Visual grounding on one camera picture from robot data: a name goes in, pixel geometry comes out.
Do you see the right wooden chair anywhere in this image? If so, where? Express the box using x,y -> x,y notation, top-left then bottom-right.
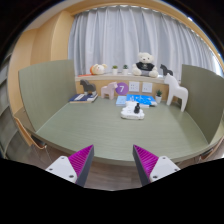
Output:
199,137 -> 224,162

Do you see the white wall socket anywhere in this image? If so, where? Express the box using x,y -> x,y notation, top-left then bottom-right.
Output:
129,81 -> 140,92
142,82 -> 152,93

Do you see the right green partition panel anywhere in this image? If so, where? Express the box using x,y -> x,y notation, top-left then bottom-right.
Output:
181,64 -> 224,143

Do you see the small orange plush toy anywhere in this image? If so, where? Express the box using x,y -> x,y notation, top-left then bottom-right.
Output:
90,64 -> 107,75

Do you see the green partition panel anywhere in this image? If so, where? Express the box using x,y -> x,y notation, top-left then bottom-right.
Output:
181,64 -> 224,143
19,60 -> 76,131

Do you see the purple round number sign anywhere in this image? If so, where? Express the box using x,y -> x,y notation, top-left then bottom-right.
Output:
116,82 -> 129,95

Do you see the left white potted plant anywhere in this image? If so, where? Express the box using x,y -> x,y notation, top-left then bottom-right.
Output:
112,65 -> 118,75

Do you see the grey white curtain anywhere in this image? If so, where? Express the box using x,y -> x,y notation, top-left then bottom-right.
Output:
68,6 -> 223,78

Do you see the left wooden chair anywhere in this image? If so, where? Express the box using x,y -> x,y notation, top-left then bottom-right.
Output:
15,118 -> 47,150

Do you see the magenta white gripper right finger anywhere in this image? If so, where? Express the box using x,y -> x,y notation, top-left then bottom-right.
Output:
133,145 -> 180,186

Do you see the large white wooden horse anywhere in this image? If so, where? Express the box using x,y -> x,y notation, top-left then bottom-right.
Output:
164,74 -> 188,111

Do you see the wooden chair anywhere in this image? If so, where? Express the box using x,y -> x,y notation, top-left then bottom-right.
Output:
199,137 -> 224,162
15,118 -> 47,150

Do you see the light blue small book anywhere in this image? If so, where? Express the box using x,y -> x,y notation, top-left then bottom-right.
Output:
116,96 -> 126,106

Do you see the cream teddy bear black shirt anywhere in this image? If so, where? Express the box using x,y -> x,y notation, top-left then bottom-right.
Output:
132,52 -> 158,78

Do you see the white power strip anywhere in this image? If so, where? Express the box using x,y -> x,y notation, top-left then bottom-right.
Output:
120,101 -> 145,120

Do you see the small pink wooden horse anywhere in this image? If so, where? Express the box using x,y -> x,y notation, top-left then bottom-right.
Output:
101,82 -> 118,100

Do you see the left white wall socket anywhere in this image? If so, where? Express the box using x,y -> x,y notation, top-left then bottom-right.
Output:
129,81 -> 140,92

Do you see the left green partition panel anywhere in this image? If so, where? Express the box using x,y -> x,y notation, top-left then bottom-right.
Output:
19,60 -> 76,131

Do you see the dark grey wooden horse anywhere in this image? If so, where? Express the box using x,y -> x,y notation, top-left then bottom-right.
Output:
80,79 -> 96,95

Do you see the right white potted plant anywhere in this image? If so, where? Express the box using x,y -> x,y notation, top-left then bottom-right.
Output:
122,64 -> 128,75

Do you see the white potted plant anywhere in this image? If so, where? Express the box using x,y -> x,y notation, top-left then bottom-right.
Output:
122,64 -> 128,75
112,65 -> 118,75

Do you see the small potted plant on desk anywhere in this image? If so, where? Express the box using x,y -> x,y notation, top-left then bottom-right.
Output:
155,90 -> 162,104

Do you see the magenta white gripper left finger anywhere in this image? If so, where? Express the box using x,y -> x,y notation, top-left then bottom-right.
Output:
46,145 -> 94,187

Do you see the small black horse figure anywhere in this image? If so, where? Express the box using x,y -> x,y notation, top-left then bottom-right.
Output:
160,64 -> 173,76

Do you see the right white wall socket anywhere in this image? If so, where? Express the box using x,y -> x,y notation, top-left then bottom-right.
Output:
142,82 -> 152,93

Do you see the black charger plug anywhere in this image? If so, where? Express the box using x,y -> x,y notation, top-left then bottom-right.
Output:
134,103 -> 140,114

